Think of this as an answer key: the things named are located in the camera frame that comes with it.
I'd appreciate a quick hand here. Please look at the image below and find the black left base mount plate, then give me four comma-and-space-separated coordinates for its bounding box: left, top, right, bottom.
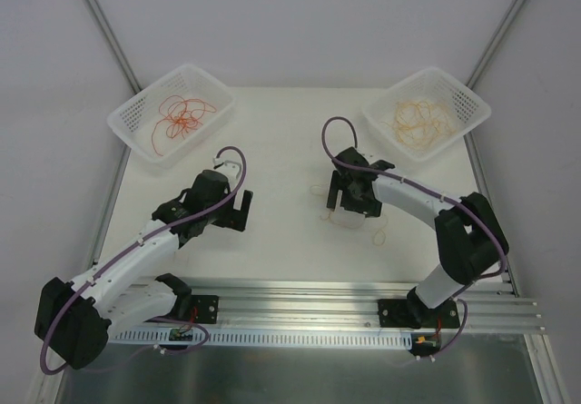
178, 294, 220, 325

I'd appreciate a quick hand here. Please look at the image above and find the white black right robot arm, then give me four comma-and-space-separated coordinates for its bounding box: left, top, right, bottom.
327, 147, 508, 330

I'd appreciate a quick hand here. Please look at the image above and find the white plastic basket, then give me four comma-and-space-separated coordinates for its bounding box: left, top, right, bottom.
361, 67, 491, 172
107, 64, 236, 168

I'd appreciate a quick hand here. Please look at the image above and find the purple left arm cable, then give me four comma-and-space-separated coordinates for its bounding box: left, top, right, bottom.
39, 145, 247, 376

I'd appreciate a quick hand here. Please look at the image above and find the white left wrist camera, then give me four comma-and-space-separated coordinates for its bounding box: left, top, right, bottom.
212, 157, 242, 182

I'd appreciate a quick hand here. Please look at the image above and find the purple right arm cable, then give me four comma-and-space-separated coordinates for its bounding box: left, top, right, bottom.
320, 115, 510, 362

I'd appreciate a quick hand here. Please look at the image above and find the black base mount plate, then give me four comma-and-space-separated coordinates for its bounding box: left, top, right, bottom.
377, 299, 460, 330
178, 294, 220, 325

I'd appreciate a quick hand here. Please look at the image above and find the yellow cable tangle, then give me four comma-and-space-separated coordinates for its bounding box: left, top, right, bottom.
308, 183, 389, 247

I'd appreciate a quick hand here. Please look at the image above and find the white plastic basket left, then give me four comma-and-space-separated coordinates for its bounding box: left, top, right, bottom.
107, 64, 236, 168

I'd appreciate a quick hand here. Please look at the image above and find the white plastic basket right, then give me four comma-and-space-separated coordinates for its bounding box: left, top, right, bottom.
361, 67, 491, 172

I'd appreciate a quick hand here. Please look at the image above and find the orange cable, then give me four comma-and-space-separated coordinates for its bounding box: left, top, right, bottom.
150, 94, 219, 156

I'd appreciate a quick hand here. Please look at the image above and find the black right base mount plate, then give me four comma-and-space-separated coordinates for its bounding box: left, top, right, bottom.
377, 299, 460, 330

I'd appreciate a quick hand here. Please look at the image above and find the white slotted cable duct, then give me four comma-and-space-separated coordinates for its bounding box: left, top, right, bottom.
112, 326, 412, 350

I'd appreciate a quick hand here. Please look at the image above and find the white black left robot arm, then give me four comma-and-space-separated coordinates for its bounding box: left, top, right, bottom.
34, 162, 252, 375

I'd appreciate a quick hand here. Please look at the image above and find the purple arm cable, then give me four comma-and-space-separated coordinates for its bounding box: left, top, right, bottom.
320, 115, 510, 362
39, 145, 247, 376

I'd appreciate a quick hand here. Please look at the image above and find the aluminium table frame rail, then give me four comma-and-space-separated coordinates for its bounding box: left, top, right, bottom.
184, 277, 547, 335

